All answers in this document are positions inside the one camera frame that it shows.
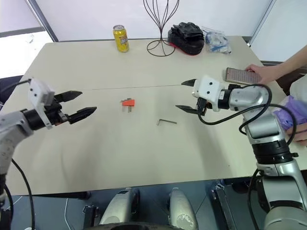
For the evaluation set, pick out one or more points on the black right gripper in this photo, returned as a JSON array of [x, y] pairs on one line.
[[201, 105]]

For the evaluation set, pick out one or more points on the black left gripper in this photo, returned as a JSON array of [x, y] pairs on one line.
[[54, 112]]

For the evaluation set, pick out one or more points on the person bare forearm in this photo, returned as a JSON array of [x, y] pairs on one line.
[[290, 63]]

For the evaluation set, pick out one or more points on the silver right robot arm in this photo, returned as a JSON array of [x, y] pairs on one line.
[[261, 127]]

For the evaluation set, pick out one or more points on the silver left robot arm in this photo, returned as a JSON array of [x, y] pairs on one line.
[[9, 134]]

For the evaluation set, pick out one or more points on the metal hex key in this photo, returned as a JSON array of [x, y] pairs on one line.
[[168, 121]]

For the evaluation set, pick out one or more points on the small orange part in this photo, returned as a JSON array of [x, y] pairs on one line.
[[129, 103]]

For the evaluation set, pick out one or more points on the person hand holding phone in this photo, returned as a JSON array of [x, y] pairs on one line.
[[262, 72]]

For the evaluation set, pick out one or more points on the person hand under purple cloth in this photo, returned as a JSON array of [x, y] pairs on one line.
[[299, 135]]

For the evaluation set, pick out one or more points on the black gloves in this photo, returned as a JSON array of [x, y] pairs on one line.
[[185, 46]]

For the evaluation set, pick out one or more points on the smartphone with lit screen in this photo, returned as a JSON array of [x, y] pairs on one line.
[[239, 75]]

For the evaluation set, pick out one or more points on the black glove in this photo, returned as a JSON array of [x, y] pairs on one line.
[[188, 30]]

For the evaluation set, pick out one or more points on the yellow drink can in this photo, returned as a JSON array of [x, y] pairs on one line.
[[121, 39]]

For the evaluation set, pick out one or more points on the purple cloth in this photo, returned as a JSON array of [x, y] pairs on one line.
[[287, 112]]

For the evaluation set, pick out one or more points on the silver rounded left leg shell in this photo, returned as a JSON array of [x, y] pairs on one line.
[[118, 206]]

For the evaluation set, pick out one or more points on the silver rounded leg shell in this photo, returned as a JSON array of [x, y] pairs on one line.
[[181, 208], [118, 206]]

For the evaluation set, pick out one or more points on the person white shirt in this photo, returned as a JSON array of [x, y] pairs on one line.
[[299, 88]]

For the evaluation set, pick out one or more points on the silver rounded right leg shell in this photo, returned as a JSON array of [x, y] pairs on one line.
[[181, 208]]

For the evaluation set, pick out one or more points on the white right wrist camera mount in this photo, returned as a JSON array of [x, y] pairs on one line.
[[207, 86]]

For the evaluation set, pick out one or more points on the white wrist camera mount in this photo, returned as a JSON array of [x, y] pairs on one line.
[[207, 86], [38, 93]]

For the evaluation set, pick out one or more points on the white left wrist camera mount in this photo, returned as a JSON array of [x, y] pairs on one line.
[[38, 93]]

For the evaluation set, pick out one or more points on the dark window frame post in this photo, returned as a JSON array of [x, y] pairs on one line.
[[43, 19]]

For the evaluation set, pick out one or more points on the grey window frame post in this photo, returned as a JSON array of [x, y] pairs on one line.
[[262, 21]]

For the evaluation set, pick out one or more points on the black table leg bracket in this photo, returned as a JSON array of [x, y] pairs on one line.
[[224, 206], [91, 214]]

